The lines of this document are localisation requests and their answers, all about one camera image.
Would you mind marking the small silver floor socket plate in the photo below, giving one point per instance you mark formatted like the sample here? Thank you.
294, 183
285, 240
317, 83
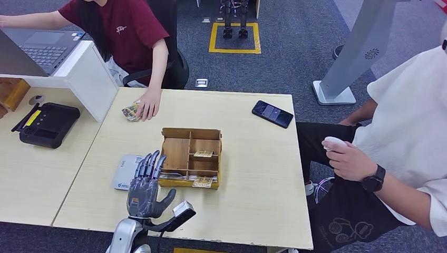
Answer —
206, 20
219, 19

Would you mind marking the black office chair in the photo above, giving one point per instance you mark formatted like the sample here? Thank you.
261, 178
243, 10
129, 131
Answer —
174, 69

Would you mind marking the person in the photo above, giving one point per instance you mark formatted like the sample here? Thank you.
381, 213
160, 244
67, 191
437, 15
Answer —
129, 38
401, 139

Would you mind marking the yellow sticker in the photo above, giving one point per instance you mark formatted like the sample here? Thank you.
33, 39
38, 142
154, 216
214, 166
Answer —
34, 118

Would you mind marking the light wooden panel edge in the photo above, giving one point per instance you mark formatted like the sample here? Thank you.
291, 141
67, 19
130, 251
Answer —
258, 8

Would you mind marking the round grey disc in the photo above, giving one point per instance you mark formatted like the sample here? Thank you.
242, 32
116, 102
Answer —
36, 99

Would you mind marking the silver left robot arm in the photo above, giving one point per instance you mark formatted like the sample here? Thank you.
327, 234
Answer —
122, 235

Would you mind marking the white handheld remote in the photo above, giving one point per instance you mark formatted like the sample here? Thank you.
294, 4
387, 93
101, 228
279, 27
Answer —
333, 142

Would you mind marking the black robot leg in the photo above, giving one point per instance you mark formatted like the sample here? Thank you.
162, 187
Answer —
243, 21
227, 21

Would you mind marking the yellow floor tape square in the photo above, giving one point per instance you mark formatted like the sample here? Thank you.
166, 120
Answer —
234, 51

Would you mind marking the white cap with holes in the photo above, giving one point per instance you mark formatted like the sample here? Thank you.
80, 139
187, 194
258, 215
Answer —
444, 40

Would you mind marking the person's left hand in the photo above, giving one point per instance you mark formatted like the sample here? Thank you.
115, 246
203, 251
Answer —
148, 104
349, 162

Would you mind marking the white desk riser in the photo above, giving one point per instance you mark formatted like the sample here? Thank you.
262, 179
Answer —
87, 80

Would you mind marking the person's right forearm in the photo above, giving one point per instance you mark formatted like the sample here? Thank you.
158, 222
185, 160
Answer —
35, 20
359, 112

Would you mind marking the grey kiosk stand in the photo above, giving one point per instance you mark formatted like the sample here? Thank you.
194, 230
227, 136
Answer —
363, 45

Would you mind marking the brown wooden box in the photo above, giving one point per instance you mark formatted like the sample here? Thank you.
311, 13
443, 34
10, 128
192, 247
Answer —
12, 92

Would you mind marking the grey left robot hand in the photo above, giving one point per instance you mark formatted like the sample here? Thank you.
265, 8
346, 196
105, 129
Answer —
143, 199

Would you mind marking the black smartphone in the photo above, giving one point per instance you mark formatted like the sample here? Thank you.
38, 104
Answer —
272, 114

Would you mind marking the wooden organizer box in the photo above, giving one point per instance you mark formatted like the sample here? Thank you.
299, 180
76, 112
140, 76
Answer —
176, 153

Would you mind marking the large silver floor socket plate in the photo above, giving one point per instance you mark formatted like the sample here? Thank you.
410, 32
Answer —
201, 83

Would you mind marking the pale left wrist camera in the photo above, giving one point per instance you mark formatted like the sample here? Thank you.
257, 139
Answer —
181, 216

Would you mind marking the dark shoe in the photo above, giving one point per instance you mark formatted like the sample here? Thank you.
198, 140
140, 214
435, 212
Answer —
337, 51

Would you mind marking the black controller device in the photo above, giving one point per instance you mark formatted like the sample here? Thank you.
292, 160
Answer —
52, 125

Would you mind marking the black wristwatch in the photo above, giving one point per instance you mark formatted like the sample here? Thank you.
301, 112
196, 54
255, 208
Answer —
373, 179

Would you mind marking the stack of printed cards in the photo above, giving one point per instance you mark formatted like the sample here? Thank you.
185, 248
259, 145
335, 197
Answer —
130, 111

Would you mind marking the white shoe with holes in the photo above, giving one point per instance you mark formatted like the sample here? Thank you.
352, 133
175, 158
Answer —
309, 188

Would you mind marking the grey laptop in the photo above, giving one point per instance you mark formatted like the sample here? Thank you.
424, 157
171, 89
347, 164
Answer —
42, 52

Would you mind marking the person's left forearm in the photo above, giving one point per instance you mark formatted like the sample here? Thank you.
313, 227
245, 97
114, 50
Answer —
159, 66
405, 199

